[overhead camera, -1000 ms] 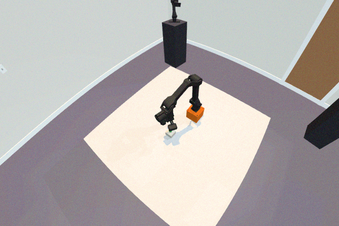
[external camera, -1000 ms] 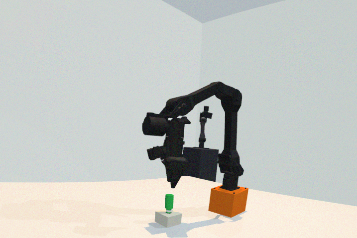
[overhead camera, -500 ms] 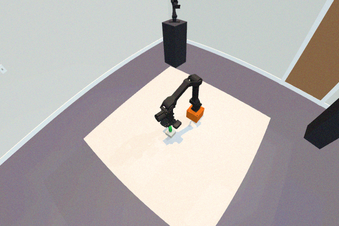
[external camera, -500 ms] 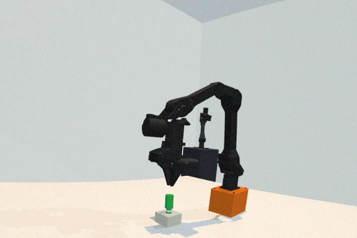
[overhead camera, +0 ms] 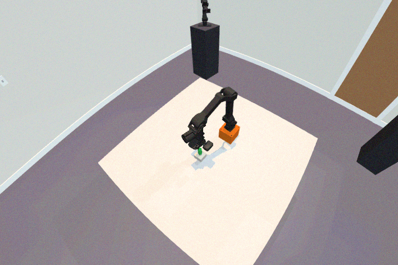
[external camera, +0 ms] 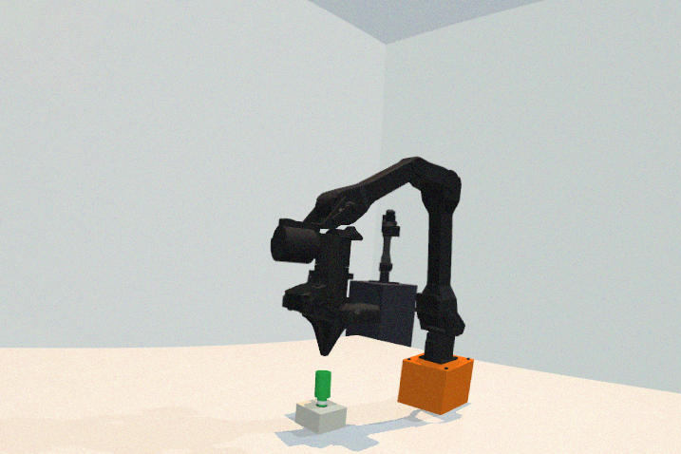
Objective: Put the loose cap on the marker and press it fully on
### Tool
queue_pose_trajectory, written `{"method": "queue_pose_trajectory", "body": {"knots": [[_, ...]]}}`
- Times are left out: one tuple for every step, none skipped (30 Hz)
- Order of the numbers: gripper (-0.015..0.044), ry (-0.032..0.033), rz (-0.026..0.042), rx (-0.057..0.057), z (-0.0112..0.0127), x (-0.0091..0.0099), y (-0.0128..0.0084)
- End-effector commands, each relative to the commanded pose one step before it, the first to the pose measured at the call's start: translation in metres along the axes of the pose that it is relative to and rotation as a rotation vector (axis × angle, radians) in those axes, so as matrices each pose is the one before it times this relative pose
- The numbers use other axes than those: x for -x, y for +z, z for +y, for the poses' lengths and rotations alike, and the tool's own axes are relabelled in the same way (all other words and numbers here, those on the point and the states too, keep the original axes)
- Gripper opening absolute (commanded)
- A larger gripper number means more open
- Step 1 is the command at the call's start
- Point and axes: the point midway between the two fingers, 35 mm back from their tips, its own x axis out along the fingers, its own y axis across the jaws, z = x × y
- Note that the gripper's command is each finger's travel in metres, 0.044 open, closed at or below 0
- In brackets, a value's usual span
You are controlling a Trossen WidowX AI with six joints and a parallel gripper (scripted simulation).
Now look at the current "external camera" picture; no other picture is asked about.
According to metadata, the green marker cap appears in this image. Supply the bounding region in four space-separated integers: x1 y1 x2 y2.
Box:
314 370 332 399

